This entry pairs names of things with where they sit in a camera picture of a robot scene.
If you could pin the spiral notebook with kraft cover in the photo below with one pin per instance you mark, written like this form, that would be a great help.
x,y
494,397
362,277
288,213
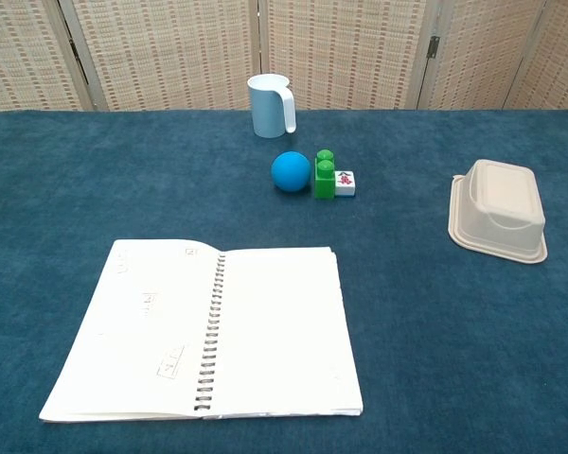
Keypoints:
x,y
274,331

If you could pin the blue ball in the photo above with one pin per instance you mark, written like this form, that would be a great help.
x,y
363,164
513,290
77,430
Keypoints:
x,y
290,172

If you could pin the green toy building block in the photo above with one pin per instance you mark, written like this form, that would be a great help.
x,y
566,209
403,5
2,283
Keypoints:
x,y
324,182

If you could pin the white mahjong tile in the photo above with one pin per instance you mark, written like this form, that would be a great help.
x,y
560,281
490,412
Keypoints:
x,y
345,183

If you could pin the dark teal table cloth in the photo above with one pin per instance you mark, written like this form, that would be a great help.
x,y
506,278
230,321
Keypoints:
x,y
454,331

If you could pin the woven folding screen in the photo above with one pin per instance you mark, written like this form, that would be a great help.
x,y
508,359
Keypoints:
x,y
170,52

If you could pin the beige pulp takeaway container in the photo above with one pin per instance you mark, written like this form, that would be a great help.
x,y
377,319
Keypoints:
x,y
499,210

